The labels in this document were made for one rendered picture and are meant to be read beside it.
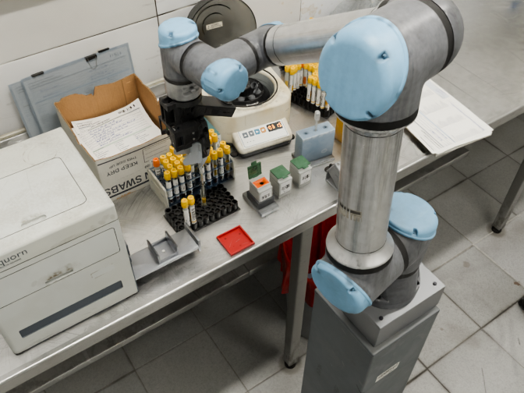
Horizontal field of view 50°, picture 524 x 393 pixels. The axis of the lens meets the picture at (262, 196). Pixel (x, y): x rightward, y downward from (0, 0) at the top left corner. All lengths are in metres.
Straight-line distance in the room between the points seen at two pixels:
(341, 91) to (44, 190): 0.63
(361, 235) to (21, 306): 0.66
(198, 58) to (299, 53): 0.18
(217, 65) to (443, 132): 0.89
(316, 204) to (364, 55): 0.81
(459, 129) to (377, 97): 1.07
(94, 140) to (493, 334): 1.65
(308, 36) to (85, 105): 0.84
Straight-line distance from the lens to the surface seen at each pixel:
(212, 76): 1.01
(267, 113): 1.58
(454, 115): 1.80
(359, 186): 0.84
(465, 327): 2.40
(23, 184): 1.17
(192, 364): 2.19
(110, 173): 1.44
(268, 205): 1.43
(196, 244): 1.32
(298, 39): 1.00
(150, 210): 1.46
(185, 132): 1.19
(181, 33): 1.07
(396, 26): 0.73
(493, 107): 1.90
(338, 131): 1.63
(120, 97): 1.68
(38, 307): 1.21
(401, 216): 1.05
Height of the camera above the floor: 1.95
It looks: 47 degrees down
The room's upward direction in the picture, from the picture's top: 1 degrees clockwise
